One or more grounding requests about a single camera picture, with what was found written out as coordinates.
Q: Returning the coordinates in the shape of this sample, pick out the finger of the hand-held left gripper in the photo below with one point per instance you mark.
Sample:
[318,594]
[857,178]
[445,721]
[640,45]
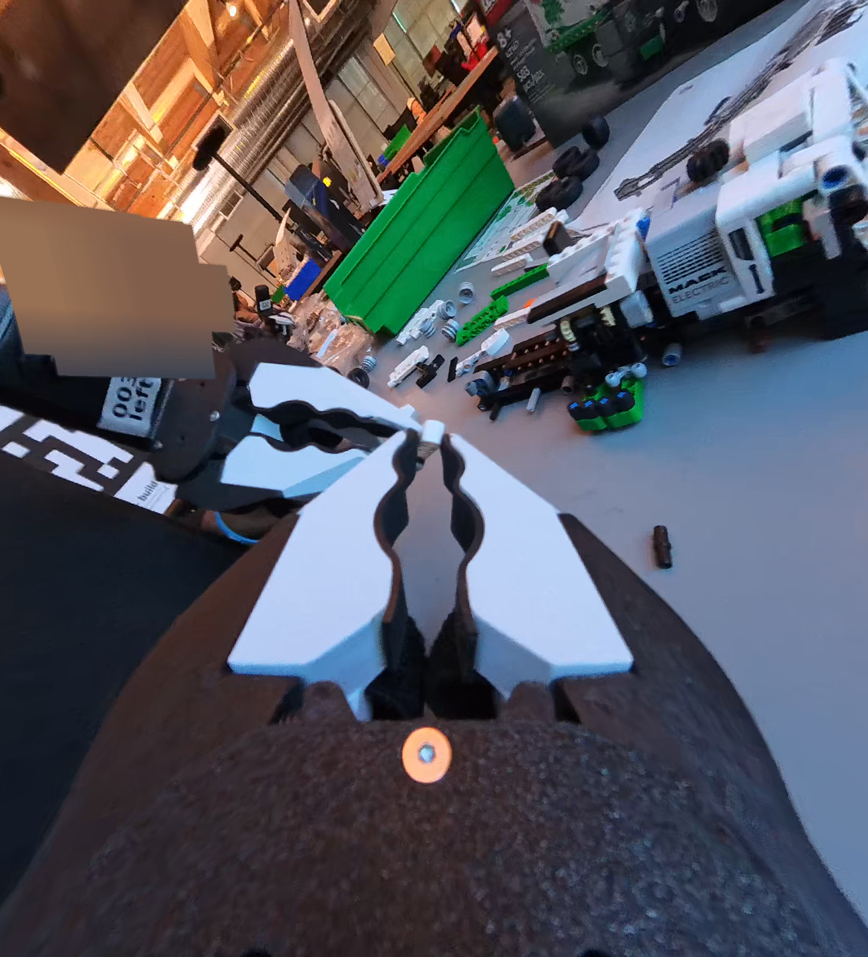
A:
[329,392]
[269,471]

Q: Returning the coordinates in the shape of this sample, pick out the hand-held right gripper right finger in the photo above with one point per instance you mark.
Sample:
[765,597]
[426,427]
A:
[538,598]

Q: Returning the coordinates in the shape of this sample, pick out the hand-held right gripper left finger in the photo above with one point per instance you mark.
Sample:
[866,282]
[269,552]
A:
[322,590]

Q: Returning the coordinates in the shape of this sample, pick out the thin white lego plate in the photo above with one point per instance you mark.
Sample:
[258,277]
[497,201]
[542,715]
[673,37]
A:
[434,432]

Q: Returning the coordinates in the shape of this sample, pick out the black lego pin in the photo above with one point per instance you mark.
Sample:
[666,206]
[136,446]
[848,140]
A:
[663,547]

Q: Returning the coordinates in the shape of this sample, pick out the white lego connector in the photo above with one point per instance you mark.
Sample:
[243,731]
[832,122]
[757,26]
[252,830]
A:
[495,344]
[419,325]

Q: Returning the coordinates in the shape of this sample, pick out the grey lego hub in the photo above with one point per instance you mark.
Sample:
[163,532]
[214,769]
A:
[447,310]
[451,330]
[466,292]

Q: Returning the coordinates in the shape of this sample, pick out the green lego beam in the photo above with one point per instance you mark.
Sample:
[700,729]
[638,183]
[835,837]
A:
[518,280]

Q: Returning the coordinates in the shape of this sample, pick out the black lego brick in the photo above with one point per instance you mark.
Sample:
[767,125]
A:
[557,239]

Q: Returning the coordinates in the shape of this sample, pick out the grey blue lego connector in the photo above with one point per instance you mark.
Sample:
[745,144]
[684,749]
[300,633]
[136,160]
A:
[672,354]

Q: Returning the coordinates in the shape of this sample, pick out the black lego tyre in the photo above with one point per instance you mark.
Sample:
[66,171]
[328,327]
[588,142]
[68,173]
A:
[565,164]
[547,196]
[570,191]
[596,132]
[587,164]

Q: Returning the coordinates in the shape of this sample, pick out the white lego truck model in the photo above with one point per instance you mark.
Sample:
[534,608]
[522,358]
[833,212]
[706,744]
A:
[692,254]

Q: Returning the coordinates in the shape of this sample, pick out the black lego set box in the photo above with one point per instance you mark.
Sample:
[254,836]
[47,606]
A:
[553,82]

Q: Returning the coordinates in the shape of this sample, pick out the lego instruction booklet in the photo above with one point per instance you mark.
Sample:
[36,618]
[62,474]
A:
[703,112]

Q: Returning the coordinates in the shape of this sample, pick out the clear plastic bags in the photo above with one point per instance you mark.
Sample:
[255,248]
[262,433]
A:
[329,336]

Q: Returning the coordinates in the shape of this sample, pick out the blue wristband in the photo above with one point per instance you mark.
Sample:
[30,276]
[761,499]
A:
[236,532]

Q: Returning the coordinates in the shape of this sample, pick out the small blue bin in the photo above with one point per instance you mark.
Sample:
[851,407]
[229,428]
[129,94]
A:
[303,280]

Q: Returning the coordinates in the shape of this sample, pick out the framed tag placard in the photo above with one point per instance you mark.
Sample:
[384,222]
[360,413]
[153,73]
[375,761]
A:
[53,448]

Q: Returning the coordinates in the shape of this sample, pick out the green plastic bin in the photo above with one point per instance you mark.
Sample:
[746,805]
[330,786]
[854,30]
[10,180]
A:
[419,232]

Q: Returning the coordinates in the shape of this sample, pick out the dark blue box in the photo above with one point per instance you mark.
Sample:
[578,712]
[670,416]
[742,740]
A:
[314,202]

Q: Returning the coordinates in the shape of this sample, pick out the green white sticker sheet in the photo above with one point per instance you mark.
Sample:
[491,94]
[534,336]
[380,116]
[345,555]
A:
[497,232]

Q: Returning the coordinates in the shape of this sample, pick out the black stand lamp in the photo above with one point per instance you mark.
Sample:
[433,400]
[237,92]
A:
[212,147]

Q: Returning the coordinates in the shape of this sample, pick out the person's black top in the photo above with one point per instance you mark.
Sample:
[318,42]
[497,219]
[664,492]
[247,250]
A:
[45,673]

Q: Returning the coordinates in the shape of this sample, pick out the background wooden desk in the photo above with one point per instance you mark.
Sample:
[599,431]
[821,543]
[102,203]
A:
[441,112]

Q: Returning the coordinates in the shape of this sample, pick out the white curved stand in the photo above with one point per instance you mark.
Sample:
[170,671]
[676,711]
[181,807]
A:
[314,75]

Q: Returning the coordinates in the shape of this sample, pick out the dark grey container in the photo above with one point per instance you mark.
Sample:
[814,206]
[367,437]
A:
[515,123]

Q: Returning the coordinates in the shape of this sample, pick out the green lego frame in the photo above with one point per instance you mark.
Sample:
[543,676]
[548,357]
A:
[482,320]

